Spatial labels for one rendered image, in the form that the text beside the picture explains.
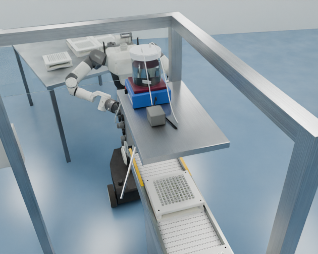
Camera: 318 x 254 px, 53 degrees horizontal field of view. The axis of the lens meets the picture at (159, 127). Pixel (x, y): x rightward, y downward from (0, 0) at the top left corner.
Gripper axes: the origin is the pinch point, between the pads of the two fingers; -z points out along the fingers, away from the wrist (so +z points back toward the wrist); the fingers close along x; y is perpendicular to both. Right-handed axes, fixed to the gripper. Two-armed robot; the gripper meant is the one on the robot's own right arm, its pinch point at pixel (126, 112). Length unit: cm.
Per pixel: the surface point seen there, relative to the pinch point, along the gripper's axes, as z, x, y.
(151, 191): -57, 7, 37
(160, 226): -71, 14, 46
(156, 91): -44, -37, 16
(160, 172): -46, 14, 17
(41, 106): 229, 103, -46
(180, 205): -74, 7, 35
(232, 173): -33, 102, -98
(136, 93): -38, -38, 25
